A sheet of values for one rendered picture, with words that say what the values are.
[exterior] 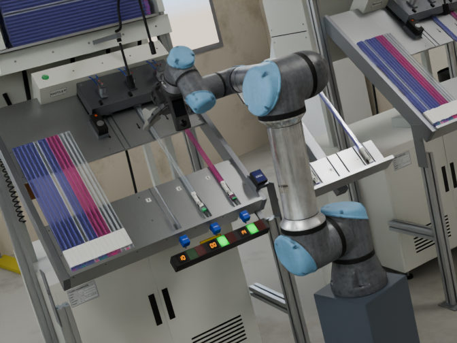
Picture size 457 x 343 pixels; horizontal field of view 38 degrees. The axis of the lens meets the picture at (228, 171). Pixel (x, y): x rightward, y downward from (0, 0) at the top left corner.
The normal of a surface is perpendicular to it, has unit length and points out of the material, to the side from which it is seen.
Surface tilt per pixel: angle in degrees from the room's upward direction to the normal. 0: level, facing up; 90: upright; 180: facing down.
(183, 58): 55
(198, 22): 90
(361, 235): 91
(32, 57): 90
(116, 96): 44
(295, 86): 96
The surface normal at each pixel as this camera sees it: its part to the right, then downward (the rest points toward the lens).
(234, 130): 0.64, 0.02
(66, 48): 0.47, 0.08
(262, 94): -0.85, 0.19
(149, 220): 0.15, -0.62
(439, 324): -0.24, -0.94
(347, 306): -0.73, 0.32
